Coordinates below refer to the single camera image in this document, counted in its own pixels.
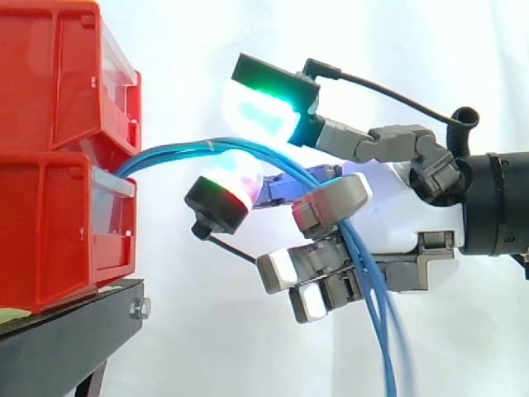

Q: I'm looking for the black stand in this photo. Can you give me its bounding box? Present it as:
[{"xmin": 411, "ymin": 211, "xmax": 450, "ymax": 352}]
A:
[{"xmin": 0, "ymin": 278, "xmax": 152, "ymax": 397}]

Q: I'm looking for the black coiled cable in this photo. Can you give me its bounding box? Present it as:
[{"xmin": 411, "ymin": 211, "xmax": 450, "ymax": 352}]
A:
[{"xmin": 446, "ymin": 106, "xmax": 481, "ymax": 160}]

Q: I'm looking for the red storage bin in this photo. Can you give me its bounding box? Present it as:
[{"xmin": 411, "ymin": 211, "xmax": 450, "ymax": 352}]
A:
[
  {"xmin": 0, "ymin": 0, "xmax": 142, "ymax": 152},
  {"xmin": 0, "ymin": 144, "xmax": 138, "ymax": 315}
]

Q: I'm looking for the thin black cable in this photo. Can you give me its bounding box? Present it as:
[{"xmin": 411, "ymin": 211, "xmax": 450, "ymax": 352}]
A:
[
  {"xmin": 303, "ymin": 57, "xmax": 455, "ymax": 124},
  {"xmin": 206, "ymin": 233, "xmax": 260, "ymax": 263}
]

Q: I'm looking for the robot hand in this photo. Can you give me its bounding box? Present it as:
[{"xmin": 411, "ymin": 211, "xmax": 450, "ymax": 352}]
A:
[{"xmin": 183, "ymin": 52, "xmax": 469, "ymax": 326}]

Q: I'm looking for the blue cable bundle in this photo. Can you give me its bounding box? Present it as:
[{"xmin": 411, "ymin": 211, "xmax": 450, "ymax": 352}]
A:
[{"xmin": 115, "ymin": 136, "xmax": 416, "ymax": 397}]

